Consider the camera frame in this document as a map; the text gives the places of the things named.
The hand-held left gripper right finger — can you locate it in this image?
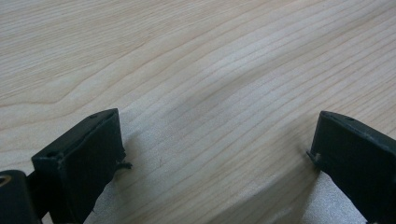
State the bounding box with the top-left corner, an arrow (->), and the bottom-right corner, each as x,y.
305,110 -> 396,224

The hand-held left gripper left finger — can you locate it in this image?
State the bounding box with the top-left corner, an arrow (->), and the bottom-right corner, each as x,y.
31,107 -> 133,224

